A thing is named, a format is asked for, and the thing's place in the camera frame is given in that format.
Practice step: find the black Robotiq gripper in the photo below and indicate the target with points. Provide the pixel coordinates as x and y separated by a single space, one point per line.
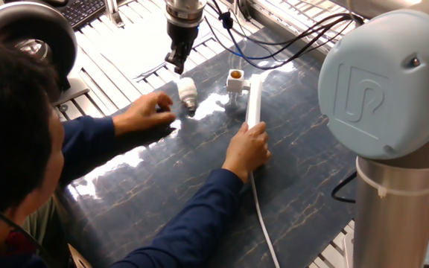
182 35

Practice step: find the white LED bulb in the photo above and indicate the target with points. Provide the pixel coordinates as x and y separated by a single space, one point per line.
186 89

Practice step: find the white bulb holder adapter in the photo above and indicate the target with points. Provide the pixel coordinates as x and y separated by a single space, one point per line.
235 85

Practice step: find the white power strip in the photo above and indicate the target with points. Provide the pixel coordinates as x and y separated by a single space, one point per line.
254 104

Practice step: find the right forearm blue sleeve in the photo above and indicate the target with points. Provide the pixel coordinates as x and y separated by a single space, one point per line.
192 216

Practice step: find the left forearm blue sleeve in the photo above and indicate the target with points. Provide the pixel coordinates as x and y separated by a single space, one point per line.
88 141

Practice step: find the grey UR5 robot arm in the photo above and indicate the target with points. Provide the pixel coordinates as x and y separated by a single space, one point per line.
382 89

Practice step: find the person's left hand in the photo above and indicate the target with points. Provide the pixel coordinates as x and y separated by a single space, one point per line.
143 113

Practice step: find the person's right hand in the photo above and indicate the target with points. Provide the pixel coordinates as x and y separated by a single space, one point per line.
248 152

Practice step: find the white paper stack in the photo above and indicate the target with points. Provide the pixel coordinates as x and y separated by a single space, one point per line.
136 48

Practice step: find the black keyboard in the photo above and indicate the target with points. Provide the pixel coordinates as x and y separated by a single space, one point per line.
82 11

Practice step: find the dark blue marble mat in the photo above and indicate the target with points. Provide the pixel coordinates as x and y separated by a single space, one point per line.
304 149

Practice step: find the aluminium post with bracket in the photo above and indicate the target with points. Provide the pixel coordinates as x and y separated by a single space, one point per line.
112 11

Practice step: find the aluminium corner bracket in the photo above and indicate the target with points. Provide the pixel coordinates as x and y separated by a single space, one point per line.
348 249

